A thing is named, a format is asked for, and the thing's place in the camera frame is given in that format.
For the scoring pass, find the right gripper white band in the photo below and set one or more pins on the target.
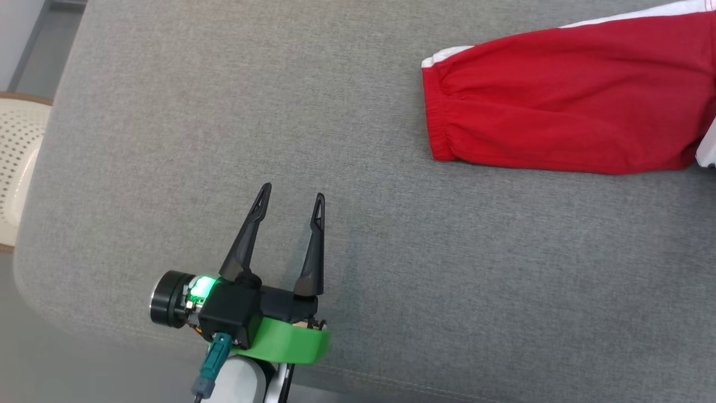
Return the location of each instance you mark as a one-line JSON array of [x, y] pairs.
[[709, 151]]

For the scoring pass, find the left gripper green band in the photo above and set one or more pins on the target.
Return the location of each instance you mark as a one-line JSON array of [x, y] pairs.
[[291, 341]]

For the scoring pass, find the red shorts with white stripe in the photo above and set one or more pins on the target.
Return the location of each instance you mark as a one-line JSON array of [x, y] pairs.
[[559, 95]]

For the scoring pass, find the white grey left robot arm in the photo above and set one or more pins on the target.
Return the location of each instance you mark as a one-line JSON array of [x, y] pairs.
[[246, 383]]

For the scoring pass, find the grey fabric sofa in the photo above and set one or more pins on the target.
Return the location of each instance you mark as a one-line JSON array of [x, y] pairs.
[[391, 252]]

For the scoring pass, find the cream perforated laundry basket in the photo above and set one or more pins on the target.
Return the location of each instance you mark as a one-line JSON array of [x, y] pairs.
[[19, 162]]

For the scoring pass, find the left gripper black camera box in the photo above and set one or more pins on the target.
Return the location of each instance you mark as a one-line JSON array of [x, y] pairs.
[[229, 313]]

